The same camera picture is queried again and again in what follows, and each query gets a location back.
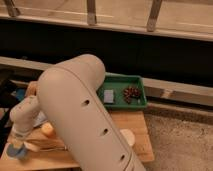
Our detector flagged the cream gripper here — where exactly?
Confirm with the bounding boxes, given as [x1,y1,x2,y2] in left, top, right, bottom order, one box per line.
[10,136,40,152]

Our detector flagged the blue plastic cup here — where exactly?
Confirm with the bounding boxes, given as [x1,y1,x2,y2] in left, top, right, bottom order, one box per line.
[6,144,27,159]

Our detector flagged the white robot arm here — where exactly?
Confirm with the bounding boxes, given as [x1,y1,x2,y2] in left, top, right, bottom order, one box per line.
[7,54,146,171]

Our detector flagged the green plastic tray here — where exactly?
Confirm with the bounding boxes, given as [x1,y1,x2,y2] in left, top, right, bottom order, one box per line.
[97,75,147,110]

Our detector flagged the metal fork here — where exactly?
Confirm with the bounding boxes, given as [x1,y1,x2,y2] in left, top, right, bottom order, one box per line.
[41,146,67,152]

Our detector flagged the wooden table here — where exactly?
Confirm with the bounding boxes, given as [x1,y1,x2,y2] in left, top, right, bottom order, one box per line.
[0,110,154,171]

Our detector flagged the orange apple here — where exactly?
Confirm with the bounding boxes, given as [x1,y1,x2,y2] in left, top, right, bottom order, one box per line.
[41,122,55,137]

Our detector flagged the grey blue cloth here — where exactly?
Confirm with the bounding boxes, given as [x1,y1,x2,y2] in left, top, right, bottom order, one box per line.
[34,112,47,127]

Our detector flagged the black chair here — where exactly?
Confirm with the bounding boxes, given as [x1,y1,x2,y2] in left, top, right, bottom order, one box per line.
[0,69,19,156]

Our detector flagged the grey blue sponge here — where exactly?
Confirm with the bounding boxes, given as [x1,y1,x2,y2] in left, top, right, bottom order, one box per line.
[104,90,114,103]

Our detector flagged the white plastic cup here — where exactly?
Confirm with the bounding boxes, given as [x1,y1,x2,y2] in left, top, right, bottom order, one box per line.
[120,129,136,147]

